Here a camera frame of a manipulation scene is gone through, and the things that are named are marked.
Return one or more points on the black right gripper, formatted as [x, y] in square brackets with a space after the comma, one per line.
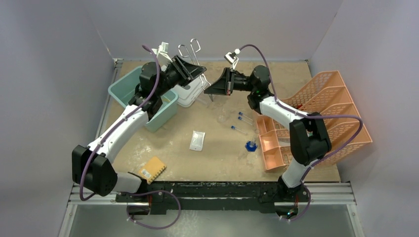
[224, 86]

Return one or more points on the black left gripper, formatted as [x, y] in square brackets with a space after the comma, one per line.
[187, 71]

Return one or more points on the metal crucible tongs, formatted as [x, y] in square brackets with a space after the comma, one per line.
[186, 53]

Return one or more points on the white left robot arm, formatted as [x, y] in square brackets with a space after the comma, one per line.
[92, 165]

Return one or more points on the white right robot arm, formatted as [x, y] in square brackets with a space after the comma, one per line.
[309, 139]

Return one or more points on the white plastic bin lid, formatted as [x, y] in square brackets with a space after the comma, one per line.
[189, 93]

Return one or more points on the clear glass beaker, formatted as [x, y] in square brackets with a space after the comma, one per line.
[221, 117]

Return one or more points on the white sealed packet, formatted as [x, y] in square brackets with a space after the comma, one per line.
[197, 141]

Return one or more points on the blue base small flask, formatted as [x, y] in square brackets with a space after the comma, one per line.
[251, 146]

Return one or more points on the teal plastic bin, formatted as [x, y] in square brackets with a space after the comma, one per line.
[123, 90]

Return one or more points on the orange mesh file rack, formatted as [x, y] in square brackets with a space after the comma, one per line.
[327, 94]

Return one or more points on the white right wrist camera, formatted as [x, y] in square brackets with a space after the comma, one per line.
[232, 58]

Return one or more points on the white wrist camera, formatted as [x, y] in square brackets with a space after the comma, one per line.
[232, 58]
[161, 52]

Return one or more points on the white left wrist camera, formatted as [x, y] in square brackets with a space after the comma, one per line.
[161, 52]

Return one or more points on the aluminium table edge rail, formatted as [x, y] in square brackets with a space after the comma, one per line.
[102, 127]

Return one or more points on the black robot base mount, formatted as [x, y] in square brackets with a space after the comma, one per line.
[262, 196]

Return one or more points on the aluminium front frame rail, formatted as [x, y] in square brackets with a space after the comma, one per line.
[330, 212]

